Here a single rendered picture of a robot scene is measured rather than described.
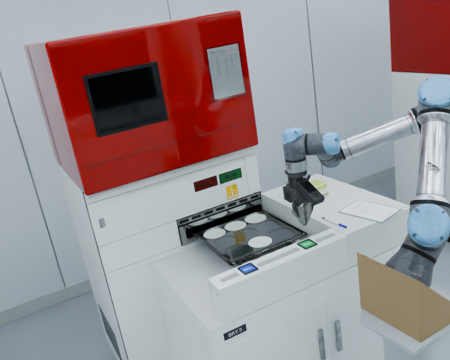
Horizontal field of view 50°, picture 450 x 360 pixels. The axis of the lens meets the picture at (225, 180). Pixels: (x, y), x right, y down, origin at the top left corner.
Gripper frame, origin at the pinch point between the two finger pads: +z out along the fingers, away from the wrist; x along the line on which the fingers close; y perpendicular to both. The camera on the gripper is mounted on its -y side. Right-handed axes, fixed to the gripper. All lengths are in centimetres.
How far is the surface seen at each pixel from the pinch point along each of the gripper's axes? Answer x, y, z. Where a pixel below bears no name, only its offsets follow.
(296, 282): 9.8, -4.1, 19.2
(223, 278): 35.0, 2.1, 9.6
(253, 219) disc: -3.4, 47.4, 15.4
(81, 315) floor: 72, 178, 105
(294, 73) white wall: -146, 207, -18
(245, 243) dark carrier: 11.2, 29.5, 15.3
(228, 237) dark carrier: 13.7, 39.6, 15.4
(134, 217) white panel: 48, 59, 0
